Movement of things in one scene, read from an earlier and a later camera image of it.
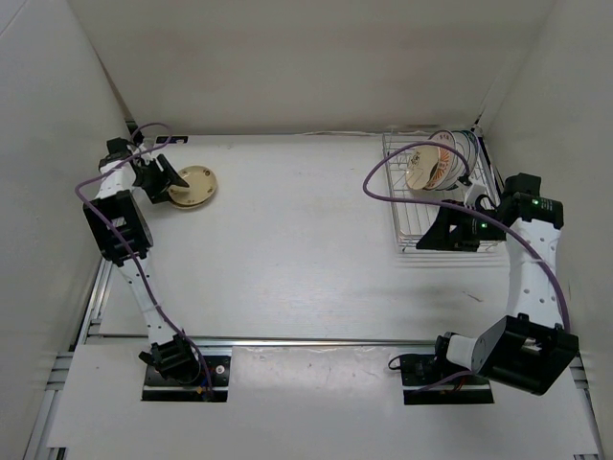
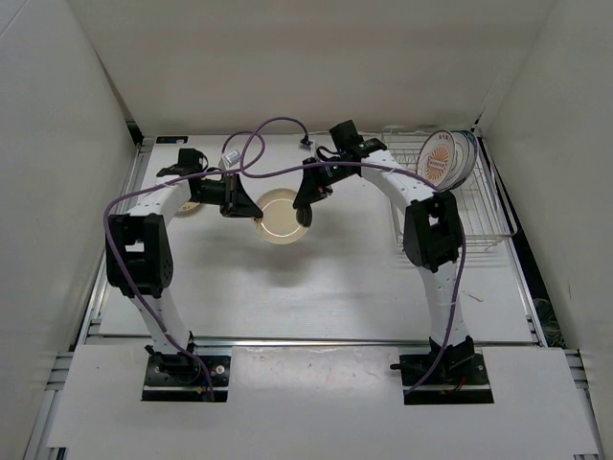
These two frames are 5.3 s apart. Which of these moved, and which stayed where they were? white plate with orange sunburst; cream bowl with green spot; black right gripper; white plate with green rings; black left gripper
Moved: black left gripper; black right gripper; cream bowl with green spot
Stayed: white plate with green rings; white plate with orange sunburst
